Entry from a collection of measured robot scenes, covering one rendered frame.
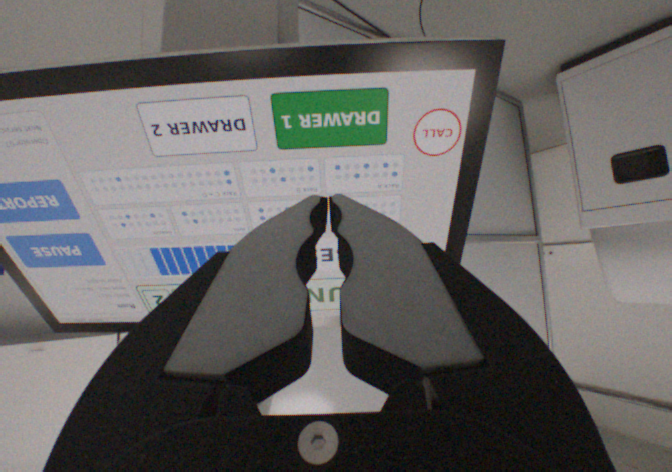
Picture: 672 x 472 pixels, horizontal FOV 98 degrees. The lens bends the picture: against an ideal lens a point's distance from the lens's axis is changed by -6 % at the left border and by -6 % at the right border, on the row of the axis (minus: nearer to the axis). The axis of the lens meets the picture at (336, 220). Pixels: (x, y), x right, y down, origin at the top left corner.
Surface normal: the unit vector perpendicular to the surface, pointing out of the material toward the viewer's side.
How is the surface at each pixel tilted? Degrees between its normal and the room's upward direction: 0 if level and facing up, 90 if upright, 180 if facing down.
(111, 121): 50
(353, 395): 90
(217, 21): 90
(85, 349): 90
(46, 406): 90
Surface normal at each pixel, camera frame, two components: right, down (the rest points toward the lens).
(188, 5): -0.02, -0.14
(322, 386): 0.54, -0.14
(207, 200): 0.01, 0.53
